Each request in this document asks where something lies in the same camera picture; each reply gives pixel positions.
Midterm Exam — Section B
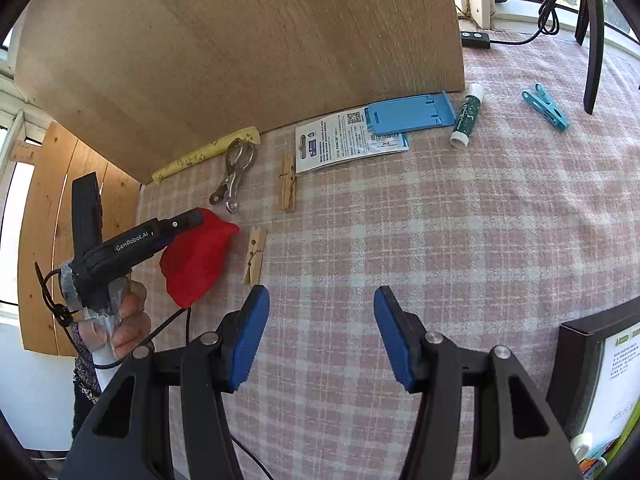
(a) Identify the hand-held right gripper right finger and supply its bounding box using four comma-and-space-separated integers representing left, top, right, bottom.
374, 286, 583, 480

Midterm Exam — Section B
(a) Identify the blue phone stand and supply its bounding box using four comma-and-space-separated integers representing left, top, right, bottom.
363, 91, 457, 135

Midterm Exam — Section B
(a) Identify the yellow chopstick packet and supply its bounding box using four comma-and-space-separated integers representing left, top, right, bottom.
151, 126, 262, 185

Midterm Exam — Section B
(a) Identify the pink checked tablecloth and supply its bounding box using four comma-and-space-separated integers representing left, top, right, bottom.
135, 30, 640, 480

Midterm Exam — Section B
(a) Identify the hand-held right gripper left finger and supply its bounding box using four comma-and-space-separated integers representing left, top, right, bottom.
59, 285, 273, 480

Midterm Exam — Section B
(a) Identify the red cloth pouch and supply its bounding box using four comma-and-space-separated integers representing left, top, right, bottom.
160, 207, 241, 309

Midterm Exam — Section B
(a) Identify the large wooden board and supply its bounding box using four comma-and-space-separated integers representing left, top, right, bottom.
14, 0, 467, 185

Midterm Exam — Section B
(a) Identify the black inline remote cable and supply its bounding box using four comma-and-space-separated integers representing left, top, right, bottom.
460, 0, 563, 50

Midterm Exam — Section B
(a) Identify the metal clamp tool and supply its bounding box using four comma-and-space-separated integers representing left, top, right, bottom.
209, 138, 258, 214

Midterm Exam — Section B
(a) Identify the wooden slat panel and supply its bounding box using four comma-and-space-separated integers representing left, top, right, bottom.
17, 121, 143, 357

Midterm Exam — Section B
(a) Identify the person's left hand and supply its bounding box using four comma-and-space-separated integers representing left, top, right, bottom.
80, 284, 154, 367

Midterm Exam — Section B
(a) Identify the black storage box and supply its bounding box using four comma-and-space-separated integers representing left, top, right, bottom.
545, 296, 640, 480

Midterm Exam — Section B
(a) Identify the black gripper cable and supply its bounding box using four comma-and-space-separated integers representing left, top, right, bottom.
35, 260, 273, 480

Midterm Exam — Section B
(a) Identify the teal plastic clothespin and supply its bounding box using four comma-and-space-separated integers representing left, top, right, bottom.
521, 83, 570, 132

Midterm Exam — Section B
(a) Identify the white printed paper sheet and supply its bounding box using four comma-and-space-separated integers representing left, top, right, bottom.
570, 322, 640, 453

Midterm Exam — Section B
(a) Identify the white printed card packet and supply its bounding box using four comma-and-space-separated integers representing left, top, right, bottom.
295, 109, 410, 175

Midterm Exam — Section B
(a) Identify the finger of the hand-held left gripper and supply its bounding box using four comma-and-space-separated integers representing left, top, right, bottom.
160, 209, 206, 246

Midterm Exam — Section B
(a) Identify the green white lip balm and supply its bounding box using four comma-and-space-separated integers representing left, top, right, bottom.
449, 84, 485, 149

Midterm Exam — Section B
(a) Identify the wooden clothespin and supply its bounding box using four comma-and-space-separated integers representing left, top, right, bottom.
243, 226, 268, 287
278, 154, 299, 212

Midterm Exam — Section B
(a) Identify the ring light on black tripod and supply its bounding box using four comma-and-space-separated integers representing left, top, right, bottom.
494, 0, 607, 115

